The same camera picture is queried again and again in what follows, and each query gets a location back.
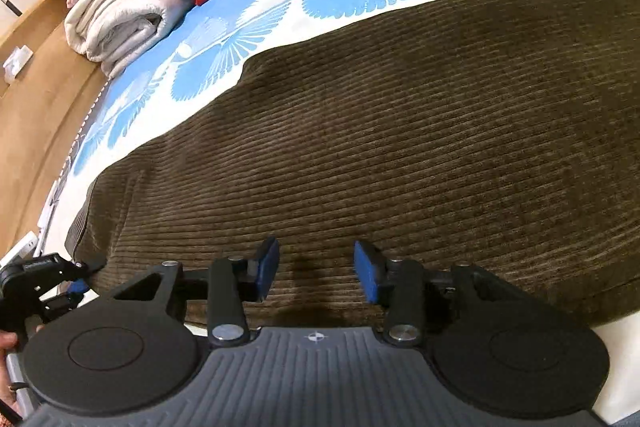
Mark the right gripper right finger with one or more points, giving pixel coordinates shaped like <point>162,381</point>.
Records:
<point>397,287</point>

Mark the white wall socket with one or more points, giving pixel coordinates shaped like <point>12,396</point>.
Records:
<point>15,63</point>

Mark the dark brown corduroy pants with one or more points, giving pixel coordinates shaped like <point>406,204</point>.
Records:
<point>503,133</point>

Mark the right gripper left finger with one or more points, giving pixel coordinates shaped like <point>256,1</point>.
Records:
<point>232,282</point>

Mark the white folded quilt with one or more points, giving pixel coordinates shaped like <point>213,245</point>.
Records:
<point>114,33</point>

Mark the person's left hand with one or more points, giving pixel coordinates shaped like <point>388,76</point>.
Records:
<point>6,371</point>

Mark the wooden headboard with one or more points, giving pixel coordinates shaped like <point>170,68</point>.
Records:
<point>41,112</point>

